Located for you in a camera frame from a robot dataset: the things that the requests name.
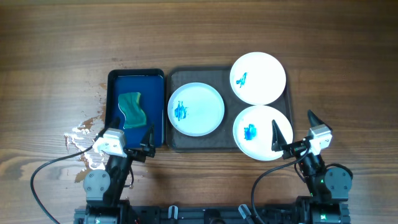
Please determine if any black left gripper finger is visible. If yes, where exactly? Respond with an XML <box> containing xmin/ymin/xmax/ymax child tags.
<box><xmin>140</xmin><ymin>124</ymin><xmax>155</xmax><ymax>152</ymax></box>
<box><xmin>99</xmin><ymin>117</ymin><xmax>121</xmax><ymax>138</ymax></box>

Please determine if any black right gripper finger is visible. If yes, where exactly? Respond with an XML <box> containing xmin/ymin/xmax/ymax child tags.
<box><xmin>271</xmin><ymin>119</ymin><xmax>287</xmax><ymax>152</ymax></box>
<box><xmin>307</xmin><ymin>110</ymin><xmax>325</xmax><ymax>127</ymax></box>

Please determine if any green and yellow sponge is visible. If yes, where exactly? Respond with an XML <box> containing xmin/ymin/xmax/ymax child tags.
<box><xmin>118</xmin><ymin>92</ymin><xmax>147</xmax><ymax>129</ymax></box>

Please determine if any white plate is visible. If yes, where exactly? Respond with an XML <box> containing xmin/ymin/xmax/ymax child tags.
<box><xmin>233</xmin><ymin>106</ymin><xmax>294</xmax><ymax>161</ymax></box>
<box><xmin>167</xmin><ymin>82</ymin><xmax>225</xmax><ymax>137</ymax></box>
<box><xmin>229</xmin><ymin>52</ymin><xmax>287</xmax><ymax>105</ymax></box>

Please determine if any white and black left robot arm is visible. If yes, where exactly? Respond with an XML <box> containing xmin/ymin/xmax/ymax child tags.
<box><xmin>74</xmin><ymin>118</ymin><xmax>155</xmax><ymax>224</ymax></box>

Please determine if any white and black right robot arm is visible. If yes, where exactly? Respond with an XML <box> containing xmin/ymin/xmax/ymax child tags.
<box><xmin>262</xmin><ymin>111</ymin><xmax>353</xmax><ymax>224</ymax></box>

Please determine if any blue water tray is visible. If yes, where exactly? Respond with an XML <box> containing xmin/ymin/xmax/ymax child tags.
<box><xmin>105</xmin><ymin>68</ymin><xmax>164</xmax><ymax>148</ymax></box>

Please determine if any dark brown serving tray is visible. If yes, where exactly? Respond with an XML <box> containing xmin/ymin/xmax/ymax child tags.
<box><xmin>165</xmin><ymin>65</ymin><xmax>294</xmax><ymax>153</ymax></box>

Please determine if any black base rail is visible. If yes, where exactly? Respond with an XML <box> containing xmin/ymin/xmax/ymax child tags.
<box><xmin>73</xmin><ymin>203</ymin><xmax>351</xmax><ymax>224</ymax></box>

